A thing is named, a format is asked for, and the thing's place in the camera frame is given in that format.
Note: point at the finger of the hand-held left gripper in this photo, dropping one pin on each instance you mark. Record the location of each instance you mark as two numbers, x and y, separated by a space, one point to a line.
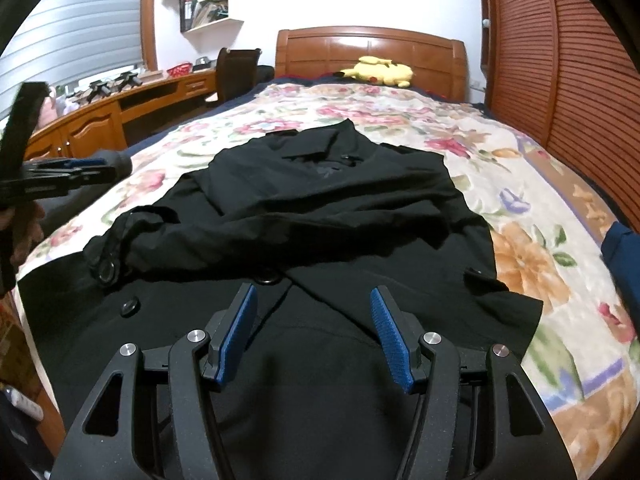
60 184
75 165

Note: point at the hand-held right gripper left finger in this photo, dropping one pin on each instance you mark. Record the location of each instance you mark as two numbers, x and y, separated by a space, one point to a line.
235 335

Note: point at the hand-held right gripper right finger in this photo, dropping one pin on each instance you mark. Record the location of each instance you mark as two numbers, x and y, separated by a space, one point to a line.
395 340

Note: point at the dark grey cloth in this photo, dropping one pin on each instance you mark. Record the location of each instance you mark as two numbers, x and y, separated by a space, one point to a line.
65 210

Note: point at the black coat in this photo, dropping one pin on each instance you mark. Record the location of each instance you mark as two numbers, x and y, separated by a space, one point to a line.
320 210

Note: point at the person's left hand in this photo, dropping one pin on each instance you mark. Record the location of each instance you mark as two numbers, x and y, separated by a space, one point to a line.
25 232

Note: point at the white plastic bag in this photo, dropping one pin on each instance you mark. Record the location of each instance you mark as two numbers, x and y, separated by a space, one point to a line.
57 105

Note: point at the wooden desk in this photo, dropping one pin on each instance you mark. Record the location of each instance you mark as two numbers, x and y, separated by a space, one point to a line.
90 125

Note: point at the black device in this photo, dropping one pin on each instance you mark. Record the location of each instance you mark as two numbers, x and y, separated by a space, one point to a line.
127 81
97 91

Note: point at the window with grey blind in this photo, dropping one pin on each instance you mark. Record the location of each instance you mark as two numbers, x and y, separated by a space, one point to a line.
85 25

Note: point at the red basket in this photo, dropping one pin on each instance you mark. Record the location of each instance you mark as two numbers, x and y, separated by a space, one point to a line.
181 69

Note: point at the bed with floral bedspread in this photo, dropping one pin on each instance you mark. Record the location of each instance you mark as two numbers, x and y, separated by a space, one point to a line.
525 260

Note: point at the grey box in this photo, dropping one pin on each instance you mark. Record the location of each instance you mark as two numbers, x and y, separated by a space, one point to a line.
205 62

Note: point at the dark brown chair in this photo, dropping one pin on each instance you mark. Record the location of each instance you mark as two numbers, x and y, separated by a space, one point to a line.
240 72

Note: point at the black binder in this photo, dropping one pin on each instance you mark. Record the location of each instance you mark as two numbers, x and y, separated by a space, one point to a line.
187 12

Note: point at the white plastic object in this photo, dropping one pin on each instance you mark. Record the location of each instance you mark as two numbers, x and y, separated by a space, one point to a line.
25 405

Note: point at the navy blue cloth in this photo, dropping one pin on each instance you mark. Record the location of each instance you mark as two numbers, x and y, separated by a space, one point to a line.
620 255

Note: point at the yellow plush toy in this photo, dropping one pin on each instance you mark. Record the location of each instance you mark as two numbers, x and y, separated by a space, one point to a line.
385 72

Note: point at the wooden bed headboard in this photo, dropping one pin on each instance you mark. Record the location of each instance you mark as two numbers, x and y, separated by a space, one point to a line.
320 55

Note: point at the wooden louvred wardrobe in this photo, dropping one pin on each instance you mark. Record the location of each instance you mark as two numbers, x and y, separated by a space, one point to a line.
575 60

